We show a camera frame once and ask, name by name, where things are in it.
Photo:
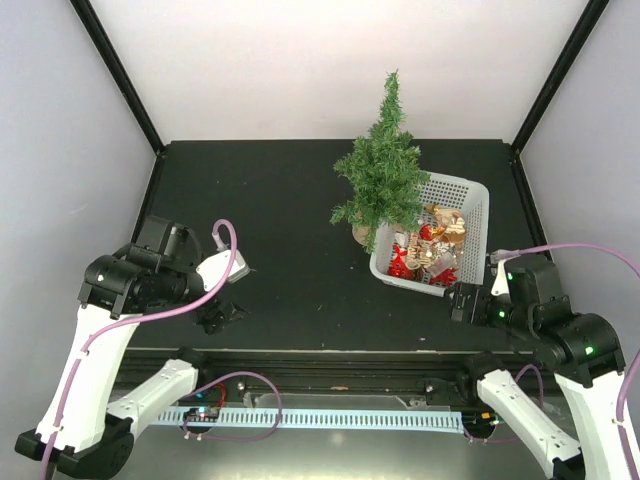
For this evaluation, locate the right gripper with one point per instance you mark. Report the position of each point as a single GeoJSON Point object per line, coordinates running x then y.
{"type": "Point", "coordinates": [475, 314]}

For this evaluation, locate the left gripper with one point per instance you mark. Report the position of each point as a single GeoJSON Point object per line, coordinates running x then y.
{"type": "Point", "coordinates": [220, 317]}

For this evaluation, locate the white plastic basket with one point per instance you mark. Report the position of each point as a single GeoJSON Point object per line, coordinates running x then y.
{"type": "Point", "coordinates": [458, 232]}

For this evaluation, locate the small green christmas tree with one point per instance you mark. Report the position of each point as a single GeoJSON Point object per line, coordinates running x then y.
{"type": "Point", "coordinates": [383, 171]}

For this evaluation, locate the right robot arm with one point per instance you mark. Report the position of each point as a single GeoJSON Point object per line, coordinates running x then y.
{"type": "Point", "coordinates": [581, 350]}

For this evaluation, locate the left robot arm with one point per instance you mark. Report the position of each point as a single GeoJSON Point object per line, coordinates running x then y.
{"type": "Point", "coordinates": [84, 434]}

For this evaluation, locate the red star ornament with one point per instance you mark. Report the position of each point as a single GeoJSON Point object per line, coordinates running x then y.
{"type": "Point", "coordinates": [446, 278]}

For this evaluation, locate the gold bell ornament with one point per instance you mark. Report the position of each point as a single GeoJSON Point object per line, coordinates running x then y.
{"type": "Point", "coordinates": [432, 209]}

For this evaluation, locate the small circuit board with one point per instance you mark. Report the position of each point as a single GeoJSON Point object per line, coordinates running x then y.
{"type": "Point", "coordinates": [202, 414]}

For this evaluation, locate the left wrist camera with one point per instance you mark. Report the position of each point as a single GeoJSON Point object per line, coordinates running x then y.
{"type": "Point", "coordinates": [213, 267]}

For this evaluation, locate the white slotted cable duct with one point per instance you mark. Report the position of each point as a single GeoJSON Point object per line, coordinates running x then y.
{"type": "Point", "coordinates": [322, 419]}

